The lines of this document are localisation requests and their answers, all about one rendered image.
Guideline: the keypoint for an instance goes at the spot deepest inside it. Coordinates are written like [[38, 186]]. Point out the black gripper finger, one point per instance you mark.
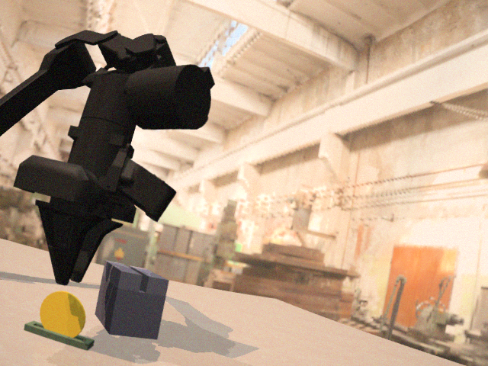
[[65, 229], [90, 245]]

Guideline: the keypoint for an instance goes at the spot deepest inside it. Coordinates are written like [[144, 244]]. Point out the dark green slotted holder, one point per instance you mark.
[[78, 341]]

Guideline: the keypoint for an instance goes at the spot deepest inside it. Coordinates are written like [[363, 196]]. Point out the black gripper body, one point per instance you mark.
[[77, 184]]

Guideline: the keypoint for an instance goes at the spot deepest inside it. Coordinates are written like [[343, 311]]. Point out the gold coin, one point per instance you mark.
[[62, 312]]

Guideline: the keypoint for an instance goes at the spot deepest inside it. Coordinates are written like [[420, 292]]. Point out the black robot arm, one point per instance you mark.
[[147, 90]]

